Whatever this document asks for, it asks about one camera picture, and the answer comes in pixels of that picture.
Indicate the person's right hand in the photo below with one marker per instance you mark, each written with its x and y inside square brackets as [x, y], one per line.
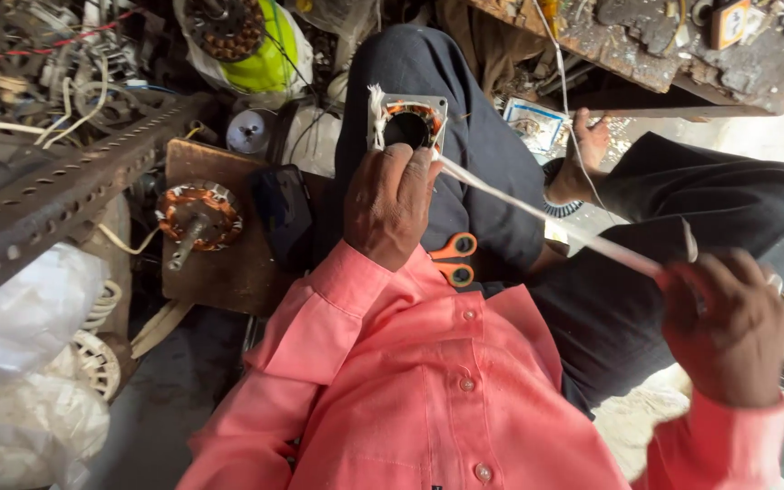
[729, 333]

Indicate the person's left hand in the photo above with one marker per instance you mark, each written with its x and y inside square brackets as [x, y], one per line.
[385, 204]

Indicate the person's left fingers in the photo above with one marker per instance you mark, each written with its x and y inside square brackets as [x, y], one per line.
[402, 158]

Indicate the person's right fingers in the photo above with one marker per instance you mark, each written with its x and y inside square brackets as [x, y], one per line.
[718, 275]

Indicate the square motor stator copper winding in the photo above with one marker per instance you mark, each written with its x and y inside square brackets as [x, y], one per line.
[426, 109]

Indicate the white binding tape strip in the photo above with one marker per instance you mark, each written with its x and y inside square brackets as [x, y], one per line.
[535, 212]

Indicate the dark trousers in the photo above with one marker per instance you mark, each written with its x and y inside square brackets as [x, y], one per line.
[487, 156]

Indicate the black smartphone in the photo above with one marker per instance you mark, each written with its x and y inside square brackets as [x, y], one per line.
[283, 214]

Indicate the white printed packet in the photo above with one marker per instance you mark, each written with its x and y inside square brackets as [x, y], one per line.
[535, 122]

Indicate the round silver metal cap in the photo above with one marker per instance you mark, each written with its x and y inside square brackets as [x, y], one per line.
[248, 133]

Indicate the yellow-green bag with motor part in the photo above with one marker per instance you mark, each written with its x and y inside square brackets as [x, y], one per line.
[269, 61]

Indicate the black ribbed round part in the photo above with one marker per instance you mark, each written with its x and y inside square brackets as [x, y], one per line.
[559, 209]

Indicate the person's bare foot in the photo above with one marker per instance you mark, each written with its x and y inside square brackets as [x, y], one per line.
[586, 153]

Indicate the round copper wound stator shaft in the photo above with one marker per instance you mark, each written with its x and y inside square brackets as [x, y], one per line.
[198, 211]

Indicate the brown wooden board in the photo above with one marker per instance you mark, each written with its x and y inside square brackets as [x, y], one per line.
[228, 286]

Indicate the cluttered wooden workbench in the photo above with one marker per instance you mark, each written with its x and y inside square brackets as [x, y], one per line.
[637, 47]

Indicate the pink button shirt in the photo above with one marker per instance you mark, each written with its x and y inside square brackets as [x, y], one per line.
[446, 408]

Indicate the perforated metal angle rack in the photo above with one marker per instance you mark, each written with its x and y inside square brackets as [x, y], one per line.
[58, 190]

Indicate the white slotted fan cover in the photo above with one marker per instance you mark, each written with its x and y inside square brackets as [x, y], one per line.
[96, 364]

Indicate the white plastic bag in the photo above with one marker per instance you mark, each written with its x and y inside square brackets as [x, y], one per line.
[18, 320]

